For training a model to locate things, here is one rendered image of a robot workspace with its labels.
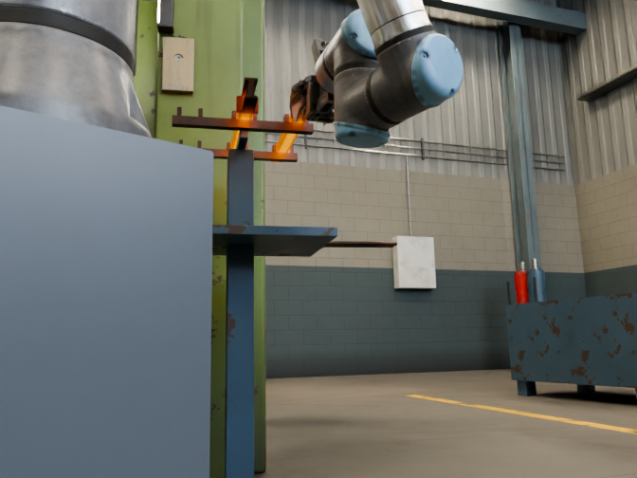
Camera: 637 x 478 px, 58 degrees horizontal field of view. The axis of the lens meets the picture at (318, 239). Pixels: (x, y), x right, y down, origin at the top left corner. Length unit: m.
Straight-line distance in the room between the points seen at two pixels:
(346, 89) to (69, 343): 0.66
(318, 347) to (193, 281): 7.54
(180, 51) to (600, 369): 3.49
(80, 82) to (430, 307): 8.36
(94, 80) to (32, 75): 0.05
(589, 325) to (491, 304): 4.94
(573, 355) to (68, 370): 4.29
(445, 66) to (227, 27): 1.17
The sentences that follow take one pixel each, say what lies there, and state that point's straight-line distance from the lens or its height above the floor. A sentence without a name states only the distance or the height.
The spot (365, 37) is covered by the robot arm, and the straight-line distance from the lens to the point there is 0.98.
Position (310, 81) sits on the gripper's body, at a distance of 1.18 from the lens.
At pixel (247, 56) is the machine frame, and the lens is 2.38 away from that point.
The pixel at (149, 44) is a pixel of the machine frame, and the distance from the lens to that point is 2.29.
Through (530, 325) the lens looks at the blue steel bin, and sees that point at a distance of 4.83.
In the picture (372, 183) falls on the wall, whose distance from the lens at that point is 8.63.
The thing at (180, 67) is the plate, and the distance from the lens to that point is 1.84.
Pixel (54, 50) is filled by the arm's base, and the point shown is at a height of 0.66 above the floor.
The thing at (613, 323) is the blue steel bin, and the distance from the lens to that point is 4.34.
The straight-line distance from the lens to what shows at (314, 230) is 1.25.
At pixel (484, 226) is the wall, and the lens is 9.45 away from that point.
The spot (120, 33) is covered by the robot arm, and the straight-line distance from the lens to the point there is 0.55.
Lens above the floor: 0.44
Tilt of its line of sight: 10 degrees up
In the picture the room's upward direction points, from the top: 1 degrees counter-clockwise
